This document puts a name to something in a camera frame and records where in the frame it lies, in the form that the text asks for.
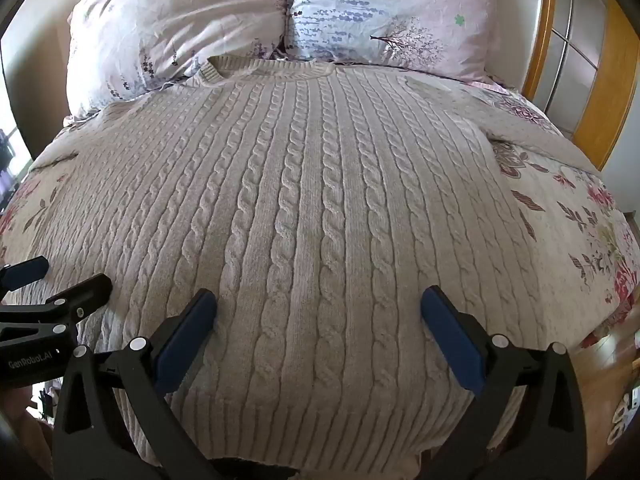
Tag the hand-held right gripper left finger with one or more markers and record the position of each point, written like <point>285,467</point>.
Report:
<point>186,337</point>

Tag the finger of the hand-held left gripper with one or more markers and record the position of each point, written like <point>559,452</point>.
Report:
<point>87,291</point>
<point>27,271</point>

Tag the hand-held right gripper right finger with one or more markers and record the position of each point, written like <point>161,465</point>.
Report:
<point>452,342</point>

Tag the window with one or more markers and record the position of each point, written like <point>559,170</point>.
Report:
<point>7,165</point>

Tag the floral bedsheet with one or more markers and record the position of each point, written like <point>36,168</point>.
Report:
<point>560,245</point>

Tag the white patterned slipper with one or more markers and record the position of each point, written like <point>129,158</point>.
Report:
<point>620,420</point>

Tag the pink floral pillow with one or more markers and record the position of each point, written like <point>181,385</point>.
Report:
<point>170,35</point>

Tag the lavender print pillow with tree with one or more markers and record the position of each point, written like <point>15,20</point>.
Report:
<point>390,10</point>

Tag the wooden wall shelf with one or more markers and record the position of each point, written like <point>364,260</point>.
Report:
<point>595,105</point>

